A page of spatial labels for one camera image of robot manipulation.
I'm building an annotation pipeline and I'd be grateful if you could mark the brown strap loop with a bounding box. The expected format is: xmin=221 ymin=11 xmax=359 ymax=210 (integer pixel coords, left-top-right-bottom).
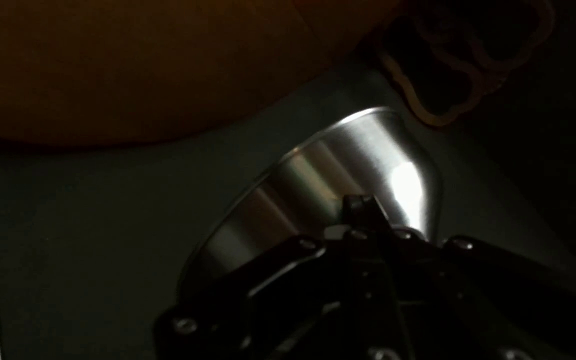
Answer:
xmin=371 ymin=0 xmax=559 ymax=131

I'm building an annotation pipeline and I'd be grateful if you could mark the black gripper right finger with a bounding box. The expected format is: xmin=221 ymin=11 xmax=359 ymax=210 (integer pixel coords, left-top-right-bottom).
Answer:
xmin=366 ymin=194 xmax=404 ymax=282

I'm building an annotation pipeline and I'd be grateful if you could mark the shiny metal bowl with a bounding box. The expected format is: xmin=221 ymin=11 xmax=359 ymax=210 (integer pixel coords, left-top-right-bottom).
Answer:
xmin=178 ymin=104 xmax=448 ymax=298

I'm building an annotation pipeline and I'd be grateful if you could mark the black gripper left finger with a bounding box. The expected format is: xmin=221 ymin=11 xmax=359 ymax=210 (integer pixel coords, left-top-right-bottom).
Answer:
xmin=338 ymin=193 xmax=375 ymax=282

